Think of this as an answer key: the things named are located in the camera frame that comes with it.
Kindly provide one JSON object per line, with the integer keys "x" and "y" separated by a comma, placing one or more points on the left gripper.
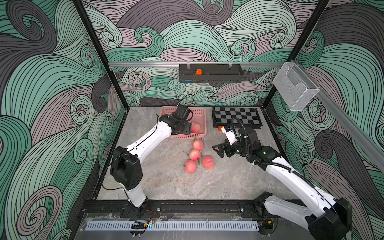
{"x": 187, "y": 129}

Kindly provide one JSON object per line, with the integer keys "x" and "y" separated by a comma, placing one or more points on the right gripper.
{"x": 223, "y": 148}

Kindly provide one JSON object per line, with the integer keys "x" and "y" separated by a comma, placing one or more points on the peach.
{"x": 195, "y": 127}
{"x": 208, "y": 163}
{"x": 190, "y": 167}
{"x": 195, "y": 155}

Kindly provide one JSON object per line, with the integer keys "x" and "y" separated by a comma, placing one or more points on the peach basket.
{"x": 198, "y": 144}

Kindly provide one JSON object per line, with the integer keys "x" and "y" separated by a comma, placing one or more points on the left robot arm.
{"x": 126, "y": 166}

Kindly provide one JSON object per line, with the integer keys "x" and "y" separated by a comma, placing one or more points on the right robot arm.
{"x": 324, "y": 216}

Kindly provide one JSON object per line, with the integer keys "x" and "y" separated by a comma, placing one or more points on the pink plastic basket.
{"x": 199, "y": 116}

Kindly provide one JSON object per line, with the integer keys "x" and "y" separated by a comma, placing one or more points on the black grey chessboard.
{"x": 249, "y": 116}

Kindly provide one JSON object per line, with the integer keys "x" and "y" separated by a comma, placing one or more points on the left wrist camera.
{"x": 183, "y": 113}

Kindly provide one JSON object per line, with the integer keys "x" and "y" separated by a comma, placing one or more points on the black wall tray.
{"x": 212, "y": 73}

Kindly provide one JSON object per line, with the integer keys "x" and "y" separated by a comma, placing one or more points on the clear acrylic wall box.
{"x": 295, "y": 86}

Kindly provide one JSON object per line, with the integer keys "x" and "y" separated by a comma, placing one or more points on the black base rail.
{"x": 248, "y": 207}

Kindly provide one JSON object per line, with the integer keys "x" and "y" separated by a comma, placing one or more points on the white slotted cable duct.
{"x": 175, "y": 226}

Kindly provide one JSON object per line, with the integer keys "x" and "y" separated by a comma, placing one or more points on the aluminium rail right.
{"x": 367, "y": 145}

